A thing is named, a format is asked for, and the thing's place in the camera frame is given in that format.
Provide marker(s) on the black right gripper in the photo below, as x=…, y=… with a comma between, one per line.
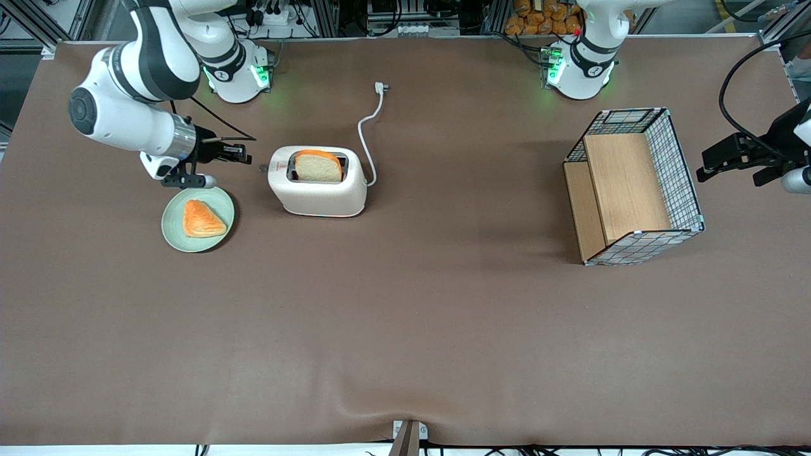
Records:
x=207, y=147

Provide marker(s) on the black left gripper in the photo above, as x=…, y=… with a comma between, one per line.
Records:
x=778, y=140

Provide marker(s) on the white two-slot toaster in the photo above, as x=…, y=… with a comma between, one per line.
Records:
x=320, y=197

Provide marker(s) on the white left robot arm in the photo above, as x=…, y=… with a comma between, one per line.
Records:
x=580, y=71

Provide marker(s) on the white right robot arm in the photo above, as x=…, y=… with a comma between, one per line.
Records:
x=127, y=114

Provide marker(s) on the triangular orange pastry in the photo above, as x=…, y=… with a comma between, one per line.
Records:
x=201, y=220

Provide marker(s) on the sliced bread with orange crust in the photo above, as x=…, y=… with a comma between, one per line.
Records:
x=317, y=168

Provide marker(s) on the wooden stepped shelf insert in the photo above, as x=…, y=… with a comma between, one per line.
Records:
x=627, y=187

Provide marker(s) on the pale green round plate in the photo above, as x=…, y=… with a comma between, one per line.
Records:
x=174, y=231

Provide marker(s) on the white power strip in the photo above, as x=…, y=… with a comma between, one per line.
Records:
x=272, y=16

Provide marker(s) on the bag of orange bread rolls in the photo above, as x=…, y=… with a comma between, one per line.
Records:
x=538, y=16

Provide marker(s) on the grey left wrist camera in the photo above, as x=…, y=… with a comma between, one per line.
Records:
x=795, y=180

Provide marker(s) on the aluminium frame profile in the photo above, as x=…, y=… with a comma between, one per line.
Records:
x=782, y=25
x=44, y=22

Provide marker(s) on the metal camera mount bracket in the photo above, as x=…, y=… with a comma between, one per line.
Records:
x=407, y=438

